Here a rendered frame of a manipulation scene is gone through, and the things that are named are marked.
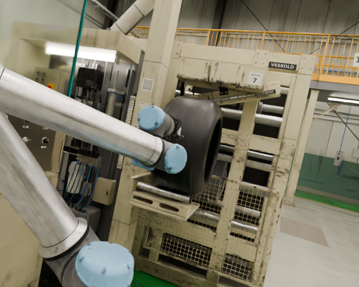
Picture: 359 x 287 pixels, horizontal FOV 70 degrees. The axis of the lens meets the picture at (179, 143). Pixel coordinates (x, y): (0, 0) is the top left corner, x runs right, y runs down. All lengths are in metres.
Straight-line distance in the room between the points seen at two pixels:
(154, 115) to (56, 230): 0.45
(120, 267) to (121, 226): 1.06
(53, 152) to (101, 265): 0.99
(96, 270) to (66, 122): 0.35
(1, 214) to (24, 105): 0.88
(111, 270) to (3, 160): 0.37
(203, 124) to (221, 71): 0.58
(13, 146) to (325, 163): 10.36
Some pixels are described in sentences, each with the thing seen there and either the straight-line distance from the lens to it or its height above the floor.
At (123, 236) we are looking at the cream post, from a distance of 1.77.
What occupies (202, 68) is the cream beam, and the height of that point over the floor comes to 1.72.
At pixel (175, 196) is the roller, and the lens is 1.48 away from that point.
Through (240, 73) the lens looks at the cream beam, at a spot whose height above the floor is 1.72.
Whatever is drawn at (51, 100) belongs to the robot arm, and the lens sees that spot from 0.62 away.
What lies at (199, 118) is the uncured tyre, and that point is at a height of 1.35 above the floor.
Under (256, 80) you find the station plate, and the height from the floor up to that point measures 1.69.
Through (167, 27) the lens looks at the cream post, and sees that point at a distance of 1.71.
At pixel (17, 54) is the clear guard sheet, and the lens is 1.34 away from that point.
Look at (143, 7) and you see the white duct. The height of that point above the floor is 2.12.
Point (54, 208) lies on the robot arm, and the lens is 0.79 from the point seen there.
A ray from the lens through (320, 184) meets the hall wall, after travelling 10.72.
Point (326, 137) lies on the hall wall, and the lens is 10.76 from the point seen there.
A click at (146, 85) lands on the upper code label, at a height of 1.50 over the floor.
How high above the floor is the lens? 1.28
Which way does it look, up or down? 3 degrees down
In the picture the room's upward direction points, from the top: 12 degrees clockwise
